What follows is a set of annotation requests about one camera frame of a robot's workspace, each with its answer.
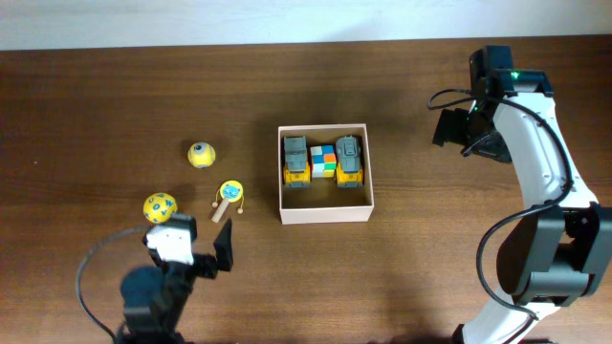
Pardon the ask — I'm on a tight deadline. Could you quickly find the yellow grey toy truck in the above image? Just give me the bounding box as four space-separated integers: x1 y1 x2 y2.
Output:
283 136 311 188
336 136 363 188

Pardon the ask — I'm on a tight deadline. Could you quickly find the colourful puzzle cube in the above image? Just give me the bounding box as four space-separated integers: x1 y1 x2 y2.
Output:
310 145 338 178

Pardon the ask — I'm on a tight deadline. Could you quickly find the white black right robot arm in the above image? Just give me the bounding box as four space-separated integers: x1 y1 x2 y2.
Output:
433 65 611 343

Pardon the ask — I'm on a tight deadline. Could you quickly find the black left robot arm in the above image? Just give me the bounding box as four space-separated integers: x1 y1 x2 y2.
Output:
117 214 233 344

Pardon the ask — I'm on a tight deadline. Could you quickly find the yellow cat rattle drum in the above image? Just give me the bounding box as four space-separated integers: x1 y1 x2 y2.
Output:
211 180 245 223

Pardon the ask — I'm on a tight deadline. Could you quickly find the yellow ball with blue letters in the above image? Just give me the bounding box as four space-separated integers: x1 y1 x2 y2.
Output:
142 192 178 224

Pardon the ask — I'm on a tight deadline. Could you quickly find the yellow ball with grey eyes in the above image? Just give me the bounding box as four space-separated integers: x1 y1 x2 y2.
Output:
187 141 216 168

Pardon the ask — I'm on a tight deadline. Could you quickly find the pink open cardboard box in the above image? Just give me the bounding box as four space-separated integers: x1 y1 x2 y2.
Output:
276 123 375 225

